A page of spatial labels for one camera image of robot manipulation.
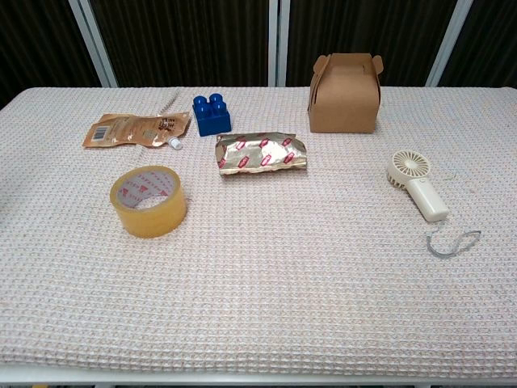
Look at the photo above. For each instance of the brown kraft paper box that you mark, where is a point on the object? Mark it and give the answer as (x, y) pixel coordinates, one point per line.
(343, 109)

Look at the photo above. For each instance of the white partition post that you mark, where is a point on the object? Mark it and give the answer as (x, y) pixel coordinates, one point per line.
(278, 40)
(93, 44)
(448, 40)

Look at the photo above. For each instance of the orange spouted drink pouch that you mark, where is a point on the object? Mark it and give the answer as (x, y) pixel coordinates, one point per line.
(121, 131)

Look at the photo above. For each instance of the white handheld fan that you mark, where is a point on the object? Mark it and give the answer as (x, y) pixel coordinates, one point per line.
(428, 198)

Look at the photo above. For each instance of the pink waffle weave tablecloth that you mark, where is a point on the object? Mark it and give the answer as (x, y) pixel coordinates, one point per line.
(258, 283)

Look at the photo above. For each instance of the dark ribbed partition panel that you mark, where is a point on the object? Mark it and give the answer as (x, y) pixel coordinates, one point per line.
(32, 40)
(493, 40)
(363, 28)
(182, 40)

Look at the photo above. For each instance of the yellow packing tape roll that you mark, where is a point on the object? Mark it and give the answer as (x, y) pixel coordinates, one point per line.
(161, 224)

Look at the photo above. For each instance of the gold foil snack packet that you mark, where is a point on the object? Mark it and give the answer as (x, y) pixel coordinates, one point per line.
(258, 155)

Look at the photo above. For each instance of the blue toy building block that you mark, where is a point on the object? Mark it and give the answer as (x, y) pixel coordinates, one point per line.
(212, 121)

